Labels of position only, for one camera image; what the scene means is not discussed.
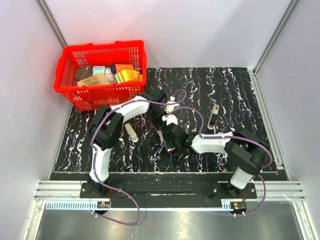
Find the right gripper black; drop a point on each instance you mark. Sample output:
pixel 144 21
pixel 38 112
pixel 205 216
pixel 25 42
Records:
pixel 166 142

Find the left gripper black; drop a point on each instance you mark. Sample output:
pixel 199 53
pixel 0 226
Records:
pixel 160 123

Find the pale green stapler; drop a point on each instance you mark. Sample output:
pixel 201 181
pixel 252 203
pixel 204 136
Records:
pixel 131 132

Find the staple box red white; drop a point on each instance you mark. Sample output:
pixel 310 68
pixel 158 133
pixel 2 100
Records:
pixel 170 149

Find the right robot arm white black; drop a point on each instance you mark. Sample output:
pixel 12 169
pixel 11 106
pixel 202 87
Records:
pixel 248 152

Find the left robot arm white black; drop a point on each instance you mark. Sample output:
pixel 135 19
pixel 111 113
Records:
pixel 106 127

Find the yellow orange snack box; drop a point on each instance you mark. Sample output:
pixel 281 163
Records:
pixel 126 76

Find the black marble pattern mat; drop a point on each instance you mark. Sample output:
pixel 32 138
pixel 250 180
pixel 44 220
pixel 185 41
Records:
pixel 229 87

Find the orange can blue lid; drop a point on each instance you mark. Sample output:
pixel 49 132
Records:
pixel 116 68

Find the pink white small box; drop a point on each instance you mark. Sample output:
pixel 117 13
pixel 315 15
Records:
pixel 108 74

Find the brown cardboard packet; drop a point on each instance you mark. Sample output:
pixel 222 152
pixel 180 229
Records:
pixel 95 80

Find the red plastic shopping basket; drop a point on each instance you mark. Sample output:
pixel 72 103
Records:
pixel 88 98

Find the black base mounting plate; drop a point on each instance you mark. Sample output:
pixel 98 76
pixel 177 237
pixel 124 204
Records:
pixel 167 191

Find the teal small box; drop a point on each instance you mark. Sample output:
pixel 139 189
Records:
pixel 98 69

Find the brown round cookie pack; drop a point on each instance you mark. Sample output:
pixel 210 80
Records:
pixel 83 72

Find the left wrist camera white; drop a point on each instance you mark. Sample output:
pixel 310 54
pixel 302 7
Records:
pixel 171 105

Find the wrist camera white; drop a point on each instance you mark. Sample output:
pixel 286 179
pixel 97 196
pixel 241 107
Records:
pixel 170 119
pixel 171 105

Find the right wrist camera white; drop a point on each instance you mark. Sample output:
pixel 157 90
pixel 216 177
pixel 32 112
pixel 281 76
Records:
pixel 170 119

